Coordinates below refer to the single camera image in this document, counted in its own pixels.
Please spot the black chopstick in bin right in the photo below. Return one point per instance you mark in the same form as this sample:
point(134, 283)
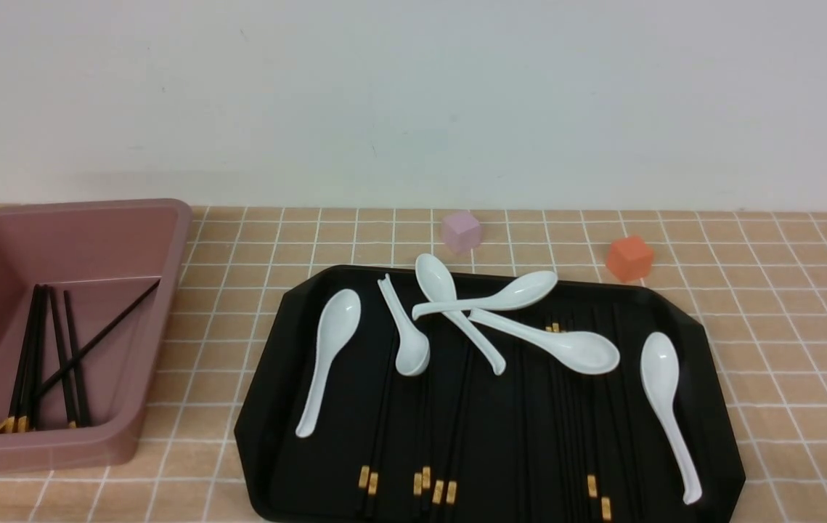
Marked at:
point(83, 406)

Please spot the black plastic tray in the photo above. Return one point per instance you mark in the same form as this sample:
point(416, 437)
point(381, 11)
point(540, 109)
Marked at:
point(520, 461)

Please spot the black chopstick in bin left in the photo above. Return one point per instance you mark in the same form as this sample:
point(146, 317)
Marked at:
point(37, 360)

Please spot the white ceramic spoon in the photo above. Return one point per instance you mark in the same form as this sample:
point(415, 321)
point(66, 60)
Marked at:
point(414, 352)
point(585, 352)
point(660, 373)
point(337, 323)

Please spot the orange cube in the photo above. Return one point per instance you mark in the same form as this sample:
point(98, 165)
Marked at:
point(630, 258)

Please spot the black chopstick in bin middle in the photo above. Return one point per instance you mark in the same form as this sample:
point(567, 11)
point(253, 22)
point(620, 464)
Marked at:
point(68, 391)

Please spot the white ceramic spoon upright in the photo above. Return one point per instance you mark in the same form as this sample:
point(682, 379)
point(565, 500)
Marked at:
point(414, 352)

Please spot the lilac cube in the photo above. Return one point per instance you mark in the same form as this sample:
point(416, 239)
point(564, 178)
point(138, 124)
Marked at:
point(461, 231)

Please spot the pink plastic bin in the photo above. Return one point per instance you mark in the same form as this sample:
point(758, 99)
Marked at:
point(105, 254)

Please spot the black chopstick in bin diagonal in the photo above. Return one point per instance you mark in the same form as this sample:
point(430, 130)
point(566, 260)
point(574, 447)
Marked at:
point(83, 351)

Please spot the white ceramic spoon horizontal top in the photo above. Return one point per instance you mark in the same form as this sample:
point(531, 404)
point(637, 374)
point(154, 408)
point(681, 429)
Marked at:
point(518, 294)

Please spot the white ceramic spoon diagonal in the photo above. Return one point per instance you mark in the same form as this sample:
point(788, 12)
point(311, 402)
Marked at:
point(437, 285)

